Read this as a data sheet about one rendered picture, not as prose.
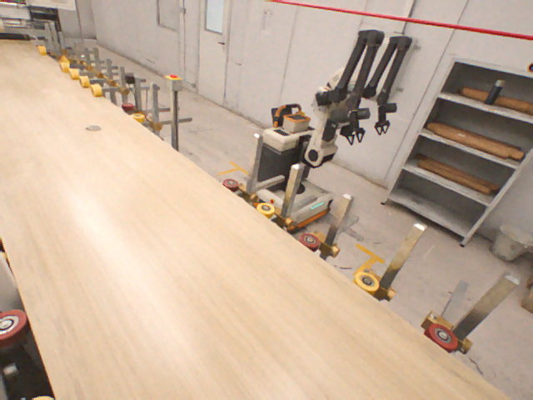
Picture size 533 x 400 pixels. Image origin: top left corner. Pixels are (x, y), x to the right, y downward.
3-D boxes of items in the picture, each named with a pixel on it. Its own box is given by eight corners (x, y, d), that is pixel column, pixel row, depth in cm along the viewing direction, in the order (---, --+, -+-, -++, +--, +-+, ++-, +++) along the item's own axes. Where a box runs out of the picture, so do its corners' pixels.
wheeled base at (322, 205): (241, 199, 282) (245, 178, 268) (283, 184, 322) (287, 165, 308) (290, 236, 245) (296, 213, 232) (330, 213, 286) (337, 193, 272)
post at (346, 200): (314, 276, 131) (347, 191, 104) (320, 281, 129) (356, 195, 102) (310, 279, 129) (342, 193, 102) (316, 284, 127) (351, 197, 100)
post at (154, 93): (158, 149, 209) (154, 81, 182) (161, 151, 207) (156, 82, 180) (154, 150, 207) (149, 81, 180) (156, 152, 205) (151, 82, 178)
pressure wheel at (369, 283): (368, 312, 98) (381, 292, 92) (345, 306, 99) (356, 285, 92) (366, 295, 105) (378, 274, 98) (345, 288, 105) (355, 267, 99)
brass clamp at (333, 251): (314, 237, 125) (316, 228, 122) (339, 254, 118) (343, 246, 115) (306, 242, 121) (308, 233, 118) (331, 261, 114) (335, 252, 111)
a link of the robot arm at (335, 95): (368, 24, 164) (360, 22, 157) (387, 32, 158) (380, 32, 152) (335, 97, 193) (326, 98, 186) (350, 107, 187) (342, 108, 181)
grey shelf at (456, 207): (396, 192, 355) (464, 58, 269) (473, 231, 308) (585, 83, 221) (380, 203, 327) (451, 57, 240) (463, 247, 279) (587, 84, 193)
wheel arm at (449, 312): (455, 284, 115) (461, 277, 113) (465, 290, 113) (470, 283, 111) (419, 352, 87) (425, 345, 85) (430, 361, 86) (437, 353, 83)
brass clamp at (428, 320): (425, 317, 99) (431, 308, 96) (465, 346, 92) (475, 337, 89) (419, 327, 95) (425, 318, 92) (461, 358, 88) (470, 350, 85)
